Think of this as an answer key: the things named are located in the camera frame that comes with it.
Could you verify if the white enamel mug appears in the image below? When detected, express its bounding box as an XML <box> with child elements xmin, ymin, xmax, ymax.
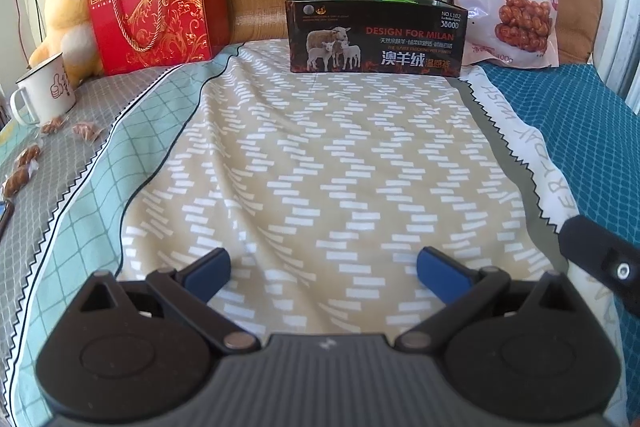
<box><xmin>10</xmin><ymin>52</ymin><xmax>77</xmax><ymax>128</ymax></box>

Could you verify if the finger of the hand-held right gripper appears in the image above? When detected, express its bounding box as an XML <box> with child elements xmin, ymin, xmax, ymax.
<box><xmin>559</xmin><ymin>214</ymin><xmax>640</xmax><ymax>304</ymax></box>

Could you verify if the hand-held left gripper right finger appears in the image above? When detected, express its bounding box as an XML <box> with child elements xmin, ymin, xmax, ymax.
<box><xmin>397</xmin><ymin>246</ymin><xmax>574</xmax><ymax>353</ymax></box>

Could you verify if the red gold gift box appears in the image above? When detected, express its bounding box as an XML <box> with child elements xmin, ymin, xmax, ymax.
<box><xmin>84</xmin><ymin>0</ymin><xmax>231</xmax><ymax>76</ymax></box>

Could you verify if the white window frame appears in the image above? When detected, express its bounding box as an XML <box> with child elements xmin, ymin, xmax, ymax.
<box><xmin>597</xmin><ymin>0</ymin><xmax>640</xmax><ymax>112</ymax></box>

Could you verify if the black sheep print box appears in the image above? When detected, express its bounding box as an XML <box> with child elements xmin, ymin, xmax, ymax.
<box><xmin>285</xmin><ymin>0</ymin><xmax>468</xmax><ymax>78</ymax></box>

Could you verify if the yellow plush duck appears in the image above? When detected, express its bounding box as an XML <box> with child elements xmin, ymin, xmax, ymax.
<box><xmin>27</xmin><ymin>0</ymin><xmax>106</xmax><ymax>90</ymax></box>

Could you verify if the patterned bed sheet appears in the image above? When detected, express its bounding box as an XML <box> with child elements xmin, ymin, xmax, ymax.
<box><xmin>0</xmin><ymin>39</ymin><xmax>626</xmax><ymax>427</ymax></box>

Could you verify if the blue patterned cloth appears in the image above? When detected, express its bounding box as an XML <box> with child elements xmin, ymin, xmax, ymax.
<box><xmin>480</xmin><ymin>62</ymin><xmax>640</xmax><ymax>258</ymax></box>

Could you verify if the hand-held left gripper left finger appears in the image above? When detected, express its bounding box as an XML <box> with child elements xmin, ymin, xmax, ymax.
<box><xmin>75</xmin><ymin>248</ymin><xmax>262</xmax><ymax>354</ymax></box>

